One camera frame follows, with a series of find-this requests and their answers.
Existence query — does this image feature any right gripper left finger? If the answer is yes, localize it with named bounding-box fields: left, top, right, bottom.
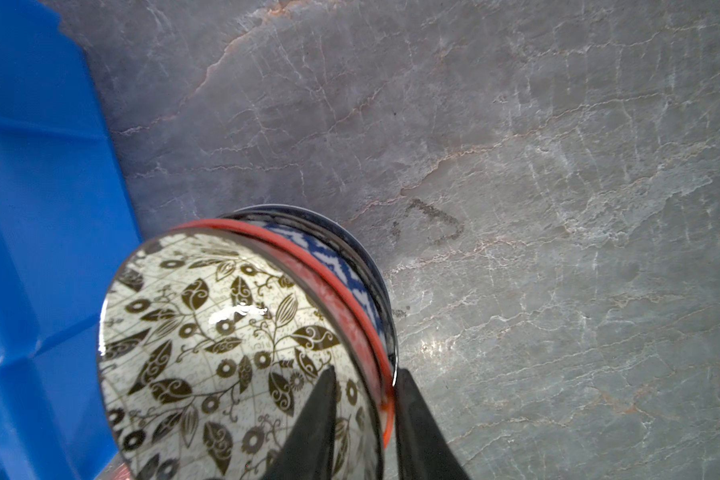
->
left=263, top=367, right=337, bottom=479

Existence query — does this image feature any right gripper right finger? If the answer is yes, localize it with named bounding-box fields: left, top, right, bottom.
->
left=395, top=369, right=469, bottom=480

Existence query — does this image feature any black white leaf bowl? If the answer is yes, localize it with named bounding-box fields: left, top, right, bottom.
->
left=97, top=228, right=386, bottom=479

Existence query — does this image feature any orange red patterned bowl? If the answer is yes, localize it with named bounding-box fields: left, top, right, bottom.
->
left=170, top=218, right=396, bottom=450

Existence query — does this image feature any blue plastic bin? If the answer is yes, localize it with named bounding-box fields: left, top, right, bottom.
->
left=0, top=1, right=140, bottom=479

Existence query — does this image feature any blue white patterned bowl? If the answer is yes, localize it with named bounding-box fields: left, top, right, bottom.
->
left=251, top=220, right=386, bottom=346

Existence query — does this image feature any dark rimmed bottom bowl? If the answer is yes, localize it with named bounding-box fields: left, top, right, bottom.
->
left=224, top=204, right=399, bottom=381

